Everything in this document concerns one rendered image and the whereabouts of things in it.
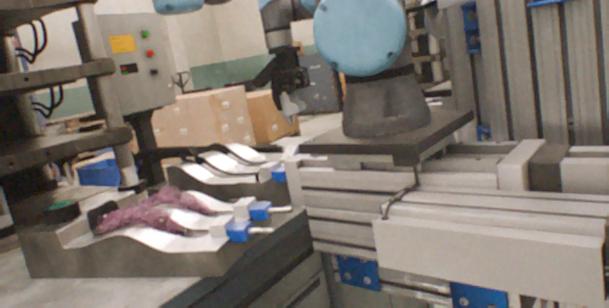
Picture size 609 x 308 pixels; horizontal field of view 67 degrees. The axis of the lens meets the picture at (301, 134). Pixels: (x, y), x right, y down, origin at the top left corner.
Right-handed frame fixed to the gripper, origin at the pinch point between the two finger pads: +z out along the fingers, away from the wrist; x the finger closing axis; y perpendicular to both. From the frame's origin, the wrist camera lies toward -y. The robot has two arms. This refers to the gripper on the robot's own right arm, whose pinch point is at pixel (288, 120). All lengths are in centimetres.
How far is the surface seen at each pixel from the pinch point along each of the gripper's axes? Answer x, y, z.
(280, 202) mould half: -12.4, 2.1, 19.2
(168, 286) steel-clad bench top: -52, 5, 21
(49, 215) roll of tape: -55, -30, 7
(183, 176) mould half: -17.7, -27.9, 10.6
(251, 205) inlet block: -27.7, 7.0, 13.7
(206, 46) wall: 601, -669, -66
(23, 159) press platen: -38, -79, -1
